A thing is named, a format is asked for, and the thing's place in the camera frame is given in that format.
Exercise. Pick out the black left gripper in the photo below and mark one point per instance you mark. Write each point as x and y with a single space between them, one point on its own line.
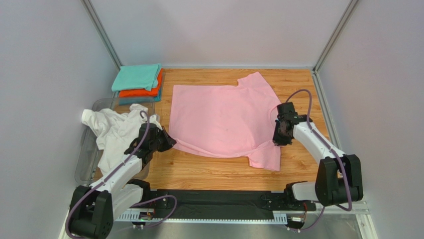
169 141

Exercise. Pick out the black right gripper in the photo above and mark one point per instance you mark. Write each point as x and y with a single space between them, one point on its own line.
280 131

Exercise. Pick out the pink t-shirt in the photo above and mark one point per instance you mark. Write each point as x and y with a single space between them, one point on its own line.
227 121

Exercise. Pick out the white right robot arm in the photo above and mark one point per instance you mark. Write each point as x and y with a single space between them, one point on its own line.
339 177

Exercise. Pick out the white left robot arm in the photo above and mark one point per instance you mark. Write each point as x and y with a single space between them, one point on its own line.
112 185

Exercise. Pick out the white t-shirt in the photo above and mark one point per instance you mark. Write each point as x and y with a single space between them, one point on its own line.
114 132

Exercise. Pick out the folded orange t-shirt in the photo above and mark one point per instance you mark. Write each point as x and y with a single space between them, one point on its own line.
155 92

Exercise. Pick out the folded teal t-shirt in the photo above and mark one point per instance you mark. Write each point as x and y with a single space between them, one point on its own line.
139 100

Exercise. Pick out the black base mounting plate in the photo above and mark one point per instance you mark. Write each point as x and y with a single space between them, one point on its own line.
223 204

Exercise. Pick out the folded mint green t-shirt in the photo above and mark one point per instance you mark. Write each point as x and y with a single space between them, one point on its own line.
137 77

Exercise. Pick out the clear plastic bin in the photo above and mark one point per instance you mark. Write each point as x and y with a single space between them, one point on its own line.
87 168

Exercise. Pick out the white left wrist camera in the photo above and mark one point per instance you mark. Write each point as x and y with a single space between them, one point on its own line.
154 121

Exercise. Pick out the right aluminium corner post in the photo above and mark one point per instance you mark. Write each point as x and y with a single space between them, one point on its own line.
323 77

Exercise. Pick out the aluminium corner post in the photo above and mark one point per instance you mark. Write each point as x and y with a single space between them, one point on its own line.
92 13
323 77

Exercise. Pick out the left aluminium corner post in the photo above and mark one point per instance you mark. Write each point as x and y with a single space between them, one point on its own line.
92 13

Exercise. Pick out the aluminium front frame rail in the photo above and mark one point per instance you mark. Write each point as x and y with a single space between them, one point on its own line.
294 220

